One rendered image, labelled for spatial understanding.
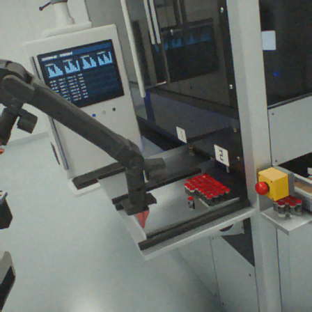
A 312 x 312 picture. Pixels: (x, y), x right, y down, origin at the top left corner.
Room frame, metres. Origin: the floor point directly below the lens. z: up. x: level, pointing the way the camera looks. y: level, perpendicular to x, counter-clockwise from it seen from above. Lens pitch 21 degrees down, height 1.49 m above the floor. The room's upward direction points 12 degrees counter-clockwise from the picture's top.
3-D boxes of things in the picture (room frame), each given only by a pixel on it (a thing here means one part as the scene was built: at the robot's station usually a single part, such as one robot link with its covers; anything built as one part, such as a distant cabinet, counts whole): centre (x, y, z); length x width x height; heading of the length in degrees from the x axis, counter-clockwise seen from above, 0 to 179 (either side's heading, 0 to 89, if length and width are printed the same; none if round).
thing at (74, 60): (1.87, 0.33, 1.19); 0.50 x 0.19 x 0.78; 112
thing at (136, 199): (0.92, 0.09, 1.02); 0.10 x 0.07 x 0.07; 106
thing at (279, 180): (0.86, -0.33, 0.99); 0.08 x 0.07 x 0.07; 107
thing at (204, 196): (1.06, -0.12, 0.90); 0.18 x 0.02 x 0.05; 17
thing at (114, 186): (1.20, -0.02, 0.87); 0.70 x 0.48 x 0.02; 17
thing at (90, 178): (1.67, 0.28, 0.82); 0.40 x 0.14 x 0.02; 112
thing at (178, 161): (1.39, -0.04, 0.90); 0.34 x 0.26 x 0.04; 107
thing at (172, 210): (1.03, -0.04, 0.90); 0.34 x 0.26 x 0.04; 107
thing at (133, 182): (0.92, 0.08, 1.08); 0.07 x 0.06 x 0.07; 100
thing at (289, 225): (0.86, -0.37, 0.87); 0.14 x 0.13 x 0.02; 107
